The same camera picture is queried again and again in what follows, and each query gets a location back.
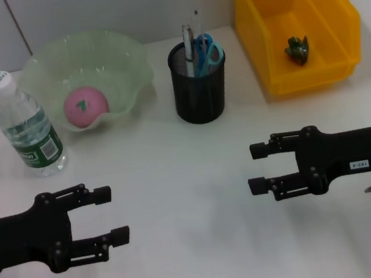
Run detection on pale green glass fruit plate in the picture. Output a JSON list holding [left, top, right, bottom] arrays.
[[15, 21, 162, 140]]

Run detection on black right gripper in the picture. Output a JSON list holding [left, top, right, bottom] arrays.
[[241, 116, 371, 206]]

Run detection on clear water bottle green label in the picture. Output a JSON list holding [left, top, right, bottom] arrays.
[[0, 63, 71, 184]]

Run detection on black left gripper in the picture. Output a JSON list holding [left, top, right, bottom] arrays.
[[0, 177, 135, 278]]

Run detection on blue scissors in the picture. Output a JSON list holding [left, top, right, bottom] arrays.
[[190, 31, 227, 79]]

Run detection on grey ballpoint pen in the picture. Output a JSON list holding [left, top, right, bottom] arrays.
[[180, 23, 200, 78]]

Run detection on transparent plastic ruler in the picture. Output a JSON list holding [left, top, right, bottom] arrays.
[[190, 8, 209, 67]]

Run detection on yellow plastic bin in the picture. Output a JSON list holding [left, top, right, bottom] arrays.
[[230, 0, 370, 101]]

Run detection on black mesh pen cup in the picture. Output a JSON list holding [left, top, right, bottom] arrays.
[[164, 35, 235, 128]]

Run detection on green plastic wrapper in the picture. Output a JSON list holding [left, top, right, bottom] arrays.
[[281, 34, 315, 70]]

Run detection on pink toy peach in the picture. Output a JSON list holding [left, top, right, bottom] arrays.
[[60, 83, 113, 131]]

